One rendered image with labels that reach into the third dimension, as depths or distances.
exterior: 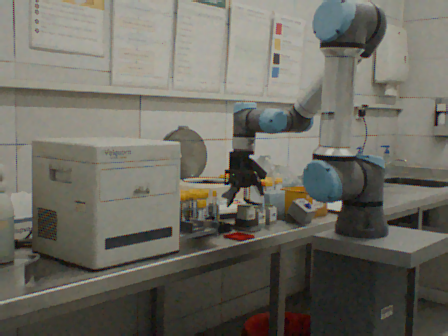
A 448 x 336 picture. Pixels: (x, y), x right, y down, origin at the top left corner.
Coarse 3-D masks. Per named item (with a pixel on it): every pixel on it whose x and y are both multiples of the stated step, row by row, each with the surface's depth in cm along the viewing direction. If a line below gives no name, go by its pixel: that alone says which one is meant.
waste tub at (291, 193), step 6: (300, 186) 224; (288, 192) 213; (294, 192) 211; (300, 192) 209; (306, 192) 207; (288, 198) 213; (294, 198) 211; (300, 198) 209; (306, 198) 207; (288, 204) 213; (312, 204) 209; (318, 204) 212; (324, 204) 215; (318, 210) 212; (324, 210) 215; (318, 216) 213
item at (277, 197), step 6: (264, 192) 203; (270, 192) 203; (276, 192) 204; (282, 192) 207; (264, 198) 202; (270, 198) 201; (276, 198) 204; (282, 198) 207; (276, 204) 204; (282, 204) 208; (282, 210) 208; (282, 216) 206
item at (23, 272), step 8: (8, 256) 132; (16, 256) 132; (24, 256) 132; (32, 256) 131; (24, 264) 120; (32, 264) 123; (0, 272) 117; (8, 272) 118; (16, 272) 119; (24, 272) 121; (32, 272) 123; (0, 280) 118; (8, 280) 118; (16, 280) 120; (24, 280) 121
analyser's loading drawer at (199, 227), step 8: (184, 224) 161; (192, 224) 159; (200, 224) 163; (208, 224) 168; (216, 224) 166; (184, 232) 160; (192, 232) 159; (200, 232) 161; (208, 232) 163; (216, 232) 166
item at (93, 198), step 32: (32, 160) 147; (64, 160) 137; (96, 160) 130; (128, 160) 137; (160, 160) 145; (32, 192) 148; (64, 192) 138; (96, 192) 131; (128, 192) 138; (160, 192) 146; (32, 224) 148; (64, 224) 139; (96, 224) 132; (128, 224) 139; (160, 224) 147; (64, 256) 140; (96, 256) 132; (128, 256) 140
